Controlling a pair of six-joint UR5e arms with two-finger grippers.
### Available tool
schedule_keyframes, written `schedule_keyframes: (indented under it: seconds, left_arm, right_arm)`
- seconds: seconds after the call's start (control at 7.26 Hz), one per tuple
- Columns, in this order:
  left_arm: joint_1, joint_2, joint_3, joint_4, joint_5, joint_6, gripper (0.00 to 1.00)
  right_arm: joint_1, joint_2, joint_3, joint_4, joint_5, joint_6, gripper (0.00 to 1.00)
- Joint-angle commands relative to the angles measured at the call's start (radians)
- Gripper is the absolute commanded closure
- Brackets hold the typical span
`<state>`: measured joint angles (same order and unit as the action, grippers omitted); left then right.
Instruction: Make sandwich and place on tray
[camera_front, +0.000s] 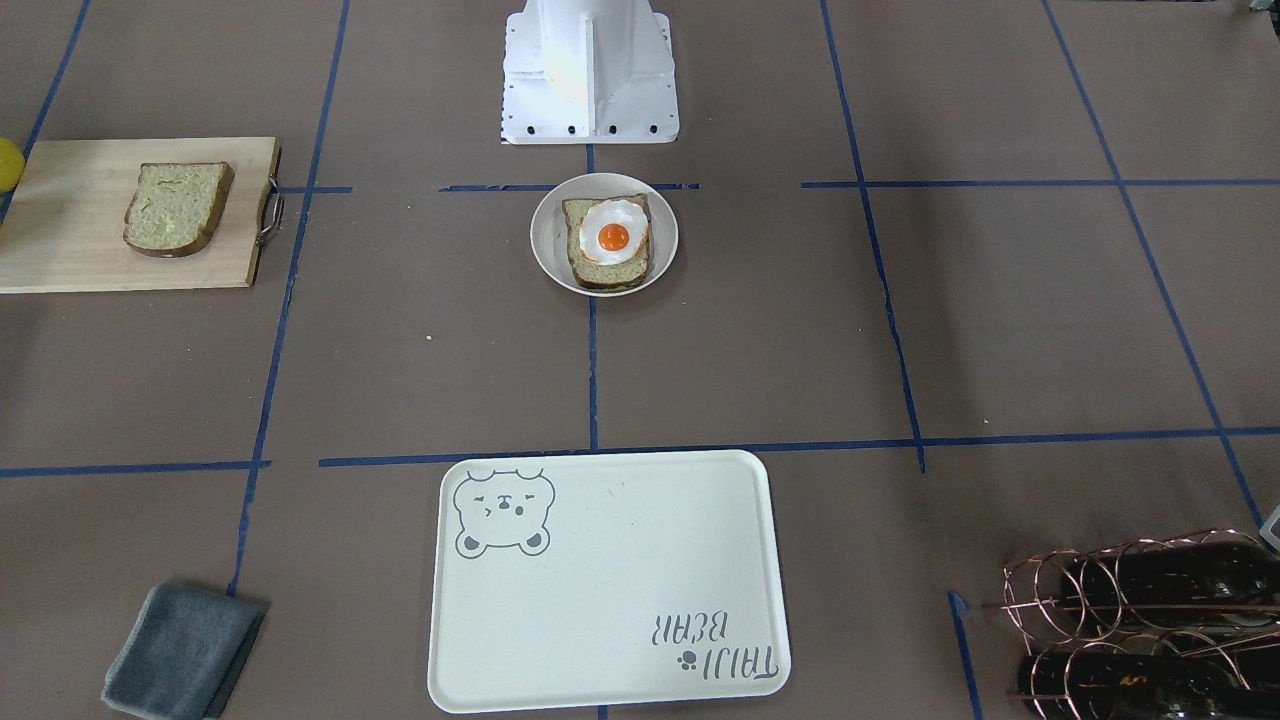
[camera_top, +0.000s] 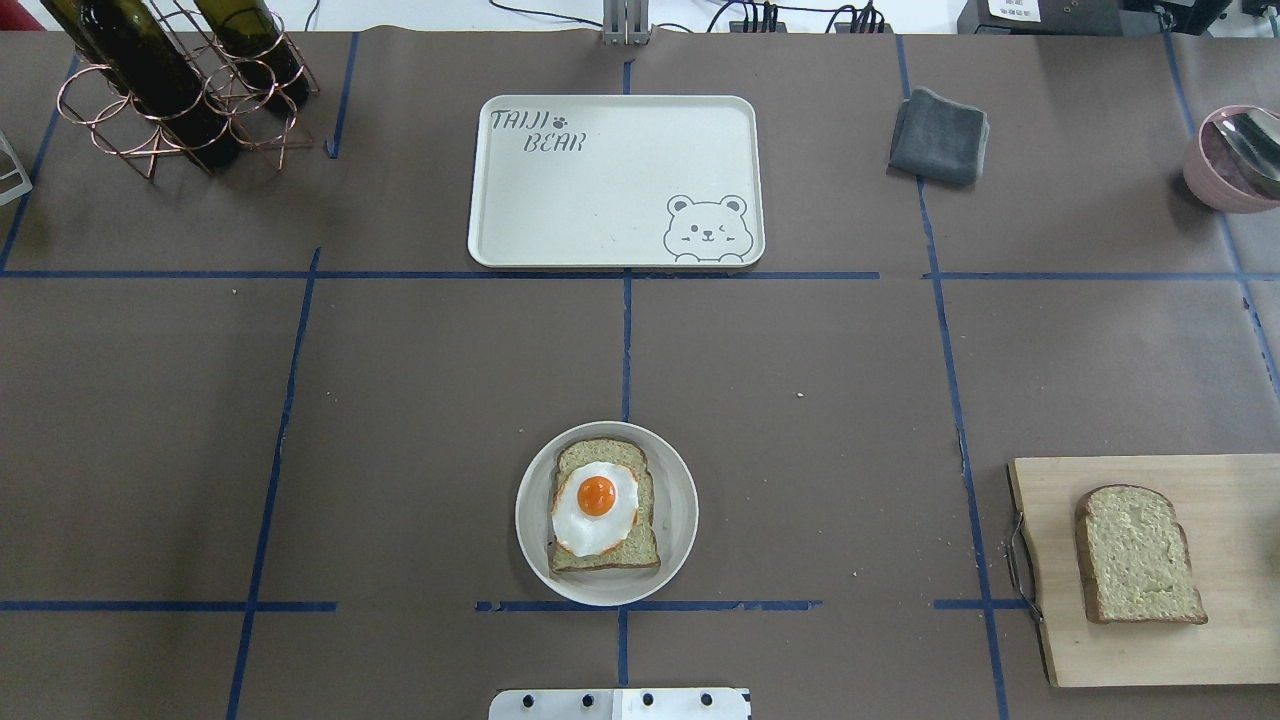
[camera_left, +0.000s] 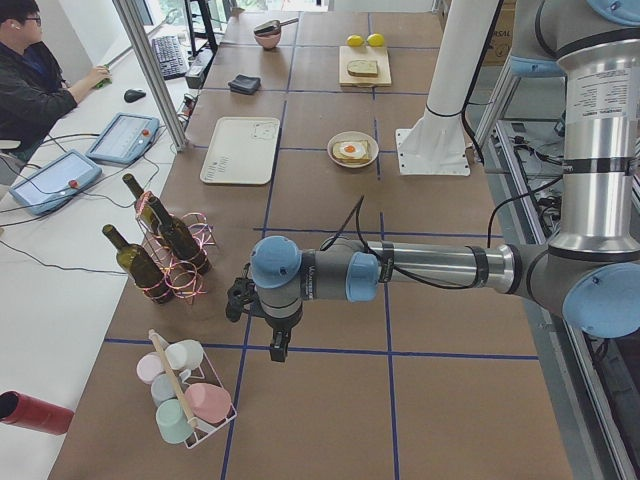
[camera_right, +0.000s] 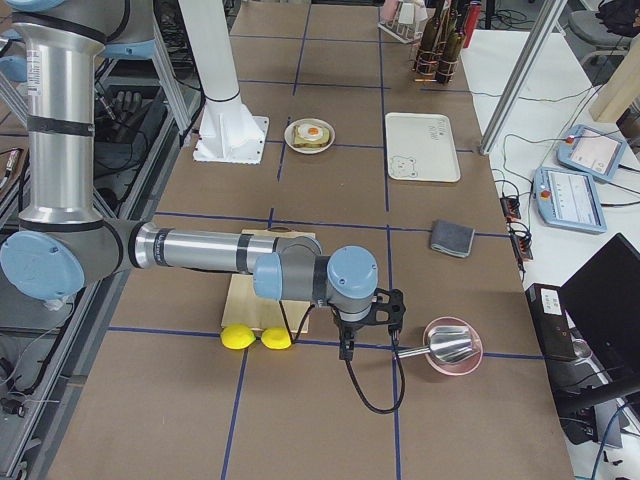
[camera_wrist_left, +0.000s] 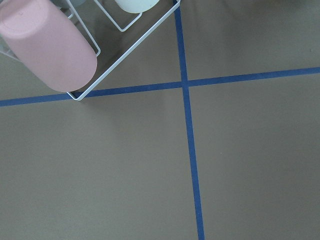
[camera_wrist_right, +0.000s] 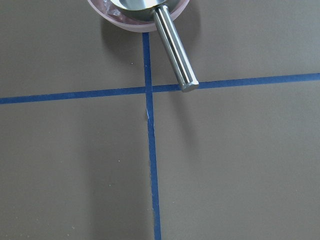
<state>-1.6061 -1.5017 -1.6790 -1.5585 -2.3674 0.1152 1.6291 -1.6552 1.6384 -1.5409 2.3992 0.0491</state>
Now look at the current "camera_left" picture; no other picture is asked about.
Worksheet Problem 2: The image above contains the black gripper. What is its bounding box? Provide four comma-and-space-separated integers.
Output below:
225, 275, 290, 362

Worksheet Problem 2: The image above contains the white round plate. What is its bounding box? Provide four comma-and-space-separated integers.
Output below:
326, 131, 379, 169

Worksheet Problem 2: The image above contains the bread slice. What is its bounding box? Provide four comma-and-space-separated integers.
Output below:
347, 59, 379, 78
332, 140, 371, 165

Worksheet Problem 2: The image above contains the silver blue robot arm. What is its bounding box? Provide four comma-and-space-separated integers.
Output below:
226, 1, 639, 362

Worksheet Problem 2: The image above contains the cream bear tray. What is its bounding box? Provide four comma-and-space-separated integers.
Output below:
200, 116, 280, 185

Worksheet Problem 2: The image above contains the white cup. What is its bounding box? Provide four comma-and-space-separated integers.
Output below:
165, 339, 204, 371

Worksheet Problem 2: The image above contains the salmon pink cup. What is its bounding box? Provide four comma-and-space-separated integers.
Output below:
184, 383, 232, 424

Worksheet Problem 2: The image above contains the grey cup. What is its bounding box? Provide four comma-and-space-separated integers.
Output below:
150, 373, 177, 407

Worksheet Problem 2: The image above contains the light pink cup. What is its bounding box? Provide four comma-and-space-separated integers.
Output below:
136, 352, 165, 385

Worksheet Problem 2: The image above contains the mint green cup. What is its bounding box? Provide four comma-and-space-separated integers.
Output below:
155, 399, 194, 444

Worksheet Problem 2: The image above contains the middle green wine bottle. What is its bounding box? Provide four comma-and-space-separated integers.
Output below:
148, 195, 211, 275

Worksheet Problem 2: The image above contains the green wine bottle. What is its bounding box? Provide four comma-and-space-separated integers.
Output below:
102, 224, 174, 304
122, 173, 155, 224
148, 195, 211, 275

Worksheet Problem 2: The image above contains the front green wine bottle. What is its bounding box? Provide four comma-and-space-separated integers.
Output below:
102, 224, 174, 304

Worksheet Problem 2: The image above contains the fried egg toy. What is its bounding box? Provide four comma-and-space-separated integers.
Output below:
334, 142, 367, 159

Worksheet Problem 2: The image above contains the rear green wine bottle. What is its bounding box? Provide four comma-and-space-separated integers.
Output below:
122, 173, 155, 224

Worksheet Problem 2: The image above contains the far blue teach pendant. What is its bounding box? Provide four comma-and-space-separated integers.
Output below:
86, 113, 160, 166

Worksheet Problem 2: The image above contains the blue teach pendant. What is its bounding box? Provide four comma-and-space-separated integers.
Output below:
86, 113, 160, 166
9, 149, 102, 216

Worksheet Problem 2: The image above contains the dark grey folded cloth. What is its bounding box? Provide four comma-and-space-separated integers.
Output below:
228, 74, 261, 95

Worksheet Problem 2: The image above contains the near blue teach pendant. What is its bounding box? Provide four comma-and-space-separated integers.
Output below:
9, 149, 102, 216

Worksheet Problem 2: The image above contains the red cylinder bottle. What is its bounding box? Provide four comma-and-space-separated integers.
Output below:
1, 391, 74, 435

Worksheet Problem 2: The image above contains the black computer mouse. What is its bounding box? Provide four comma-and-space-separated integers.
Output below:
123, 89, 146, 104

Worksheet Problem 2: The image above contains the pink bowl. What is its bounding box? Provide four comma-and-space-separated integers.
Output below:
254, 28, 281, 50

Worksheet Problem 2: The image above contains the wooden cutting board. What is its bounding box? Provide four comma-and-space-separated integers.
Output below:
338, 46, 392, 87

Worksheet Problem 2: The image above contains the black keyboard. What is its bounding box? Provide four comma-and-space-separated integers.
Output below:
151, 35, 189, 80

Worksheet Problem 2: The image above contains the left yellow lemon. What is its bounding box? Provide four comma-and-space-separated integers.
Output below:
346, 34, 365, 47

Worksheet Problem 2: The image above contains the grey metal scoop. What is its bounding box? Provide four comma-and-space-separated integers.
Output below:
253, 18, 299, 37

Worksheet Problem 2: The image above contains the seated person in black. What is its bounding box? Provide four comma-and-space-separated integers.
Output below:
1, 1, 110, 163

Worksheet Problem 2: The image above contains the cardboard box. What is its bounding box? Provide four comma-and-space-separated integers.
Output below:
483, 0, 516, 66

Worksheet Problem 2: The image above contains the white wire cup rack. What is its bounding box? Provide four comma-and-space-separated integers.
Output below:
136, 330, 237, 449

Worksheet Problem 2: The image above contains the copper wire bottle rack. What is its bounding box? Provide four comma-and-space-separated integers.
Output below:
135, 191, 216, 304

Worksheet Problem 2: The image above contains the aluminium frame post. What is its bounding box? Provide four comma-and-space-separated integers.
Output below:
113, 0, 188, 152

